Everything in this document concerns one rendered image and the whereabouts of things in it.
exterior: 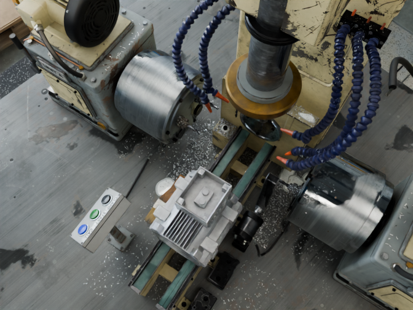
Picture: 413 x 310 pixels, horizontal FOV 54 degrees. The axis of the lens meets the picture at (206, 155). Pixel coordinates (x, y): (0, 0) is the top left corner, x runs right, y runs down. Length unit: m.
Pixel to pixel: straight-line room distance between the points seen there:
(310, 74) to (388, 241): 0.49
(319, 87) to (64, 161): 0.91
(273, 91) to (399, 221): 0.45
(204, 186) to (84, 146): 0.61
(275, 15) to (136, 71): 0.58
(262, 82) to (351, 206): 0.40
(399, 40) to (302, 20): 1.71
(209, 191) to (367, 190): 0.40
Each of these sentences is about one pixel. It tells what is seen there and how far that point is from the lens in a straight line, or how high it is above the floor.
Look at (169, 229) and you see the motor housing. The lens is 1.07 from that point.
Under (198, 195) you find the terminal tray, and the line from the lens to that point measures 1.06.
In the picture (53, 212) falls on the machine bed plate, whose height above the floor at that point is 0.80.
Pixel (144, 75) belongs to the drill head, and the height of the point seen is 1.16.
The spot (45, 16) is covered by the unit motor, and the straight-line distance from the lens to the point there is 1.25.
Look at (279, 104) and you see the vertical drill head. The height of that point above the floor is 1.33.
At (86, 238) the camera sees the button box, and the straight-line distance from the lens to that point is 1.13.
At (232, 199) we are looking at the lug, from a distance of 1.10.
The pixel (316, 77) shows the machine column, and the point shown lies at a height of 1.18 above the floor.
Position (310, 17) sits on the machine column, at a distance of 0.71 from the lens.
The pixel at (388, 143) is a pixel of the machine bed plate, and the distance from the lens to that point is 1.61.
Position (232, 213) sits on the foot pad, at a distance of 1.10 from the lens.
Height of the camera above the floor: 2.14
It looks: 67 degrees down
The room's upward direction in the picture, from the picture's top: 1 degrees counter-clockwise
